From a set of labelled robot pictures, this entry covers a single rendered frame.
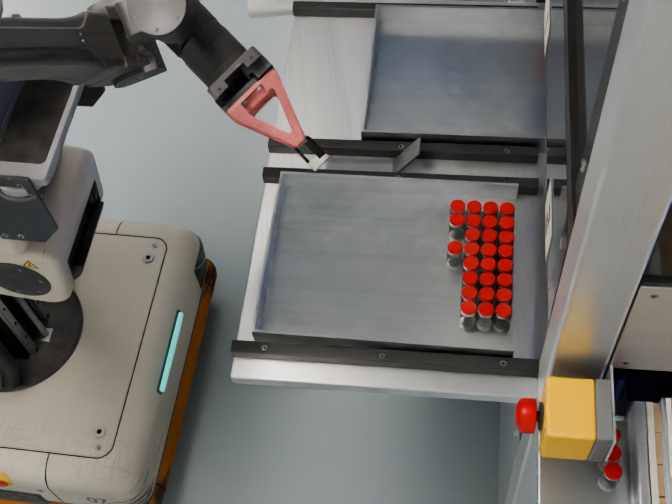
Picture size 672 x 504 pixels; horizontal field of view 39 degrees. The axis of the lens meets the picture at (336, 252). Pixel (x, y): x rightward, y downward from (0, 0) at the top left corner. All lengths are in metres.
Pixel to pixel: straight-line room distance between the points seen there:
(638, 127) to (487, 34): 0.86
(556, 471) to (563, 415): 0.15
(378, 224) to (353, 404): 0.89
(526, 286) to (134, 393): 0.94
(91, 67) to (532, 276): 0.66
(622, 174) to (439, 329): 0.53
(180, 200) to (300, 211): 1.17
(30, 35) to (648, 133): 0.54
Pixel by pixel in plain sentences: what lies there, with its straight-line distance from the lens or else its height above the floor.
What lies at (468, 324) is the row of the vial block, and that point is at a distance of 1.27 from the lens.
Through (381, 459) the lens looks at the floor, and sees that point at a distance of 2.15.
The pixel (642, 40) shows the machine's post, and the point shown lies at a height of 1.54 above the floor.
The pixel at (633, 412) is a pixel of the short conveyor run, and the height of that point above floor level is 0.93.
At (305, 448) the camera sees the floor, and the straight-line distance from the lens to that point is 2.17.
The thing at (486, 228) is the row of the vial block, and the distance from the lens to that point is 1.32.
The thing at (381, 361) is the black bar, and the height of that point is 0.90.
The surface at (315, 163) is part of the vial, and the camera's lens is 1.01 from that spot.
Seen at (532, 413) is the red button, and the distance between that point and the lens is 1.10.
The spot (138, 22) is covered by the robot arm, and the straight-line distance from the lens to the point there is 0.96.
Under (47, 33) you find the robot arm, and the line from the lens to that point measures 0.94.
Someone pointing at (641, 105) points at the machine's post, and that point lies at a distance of 0.75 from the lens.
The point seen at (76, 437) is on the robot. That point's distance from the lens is 1.98.
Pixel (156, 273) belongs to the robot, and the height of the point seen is 0.28.
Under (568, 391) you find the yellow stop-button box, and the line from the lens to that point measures 1.10.
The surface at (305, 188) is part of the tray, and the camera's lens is 1.42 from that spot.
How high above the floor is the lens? 2.03
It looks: 58 degrees down
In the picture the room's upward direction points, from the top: 8 degrees counter-clockwise
